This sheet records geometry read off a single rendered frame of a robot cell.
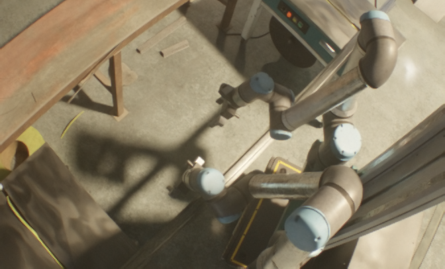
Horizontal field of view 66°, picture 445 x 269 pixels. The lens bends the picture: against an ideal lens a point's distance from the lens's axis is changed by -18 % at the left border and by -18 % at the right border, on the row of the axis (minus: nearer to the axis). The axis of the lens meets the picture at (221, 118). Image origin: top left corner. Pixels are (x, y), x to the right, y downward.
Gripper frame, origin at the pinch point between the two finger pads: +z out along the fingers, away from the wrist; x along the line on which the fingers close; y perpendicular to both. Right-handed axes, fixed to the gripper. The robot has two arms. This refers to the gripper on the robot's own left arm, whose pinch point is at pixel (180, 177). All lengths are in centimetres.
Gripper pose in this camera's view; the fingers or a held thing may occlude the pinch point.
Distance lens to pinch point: 172.0
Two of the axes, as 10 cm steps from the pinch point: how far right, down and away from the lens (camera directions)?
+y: -6.9, -6.7, -2.6
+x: -5.8, 7.3, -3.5
